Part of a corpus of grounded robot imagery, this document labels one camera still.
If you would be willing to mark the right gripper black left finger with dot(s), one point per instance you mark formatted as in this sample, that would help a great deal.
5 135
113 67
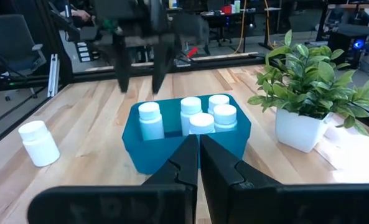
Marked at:
115 205

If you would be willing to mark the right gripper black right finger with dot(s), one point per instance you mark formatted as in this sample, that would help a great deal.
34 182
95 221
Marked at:
265 205

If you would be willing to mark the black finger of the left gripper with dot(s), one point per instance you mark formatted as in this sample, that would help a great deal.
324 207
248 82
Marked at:
163 65
122 65

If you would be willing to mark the white pill bottle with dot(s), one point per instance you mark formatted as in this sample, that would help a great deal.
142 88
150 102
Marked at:
151 124
39 146
202 123
218 100
190 107
225 116

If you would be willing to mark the teal plastic basket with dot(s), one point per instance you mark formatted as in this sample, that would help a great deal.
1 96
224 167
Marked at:
147 155

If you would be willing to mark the black drawer cabinet with labels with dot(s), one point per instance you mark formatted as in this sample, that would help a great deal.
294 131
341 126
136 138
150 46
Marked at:
84 51

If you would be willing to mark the person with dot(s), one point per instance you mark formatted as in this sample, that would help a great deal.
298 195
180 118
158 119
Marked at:
82 14

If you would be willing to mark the silver aluminium extrusion bar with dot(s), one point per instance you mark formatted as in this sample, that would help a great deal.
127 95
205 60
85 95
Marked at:
53 76

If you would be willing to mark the green plant in white pot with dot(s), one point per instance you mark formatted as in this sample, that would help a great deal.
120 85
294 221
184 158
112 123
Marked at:
299 130

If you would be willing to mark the grey office chair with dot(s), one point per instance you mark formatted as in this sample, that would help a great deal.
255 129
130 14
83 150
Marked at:
13 43

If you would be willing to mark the black computer with blue light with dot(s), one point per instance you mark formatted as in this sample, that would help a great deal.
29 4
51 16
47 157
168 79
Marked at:
356 45

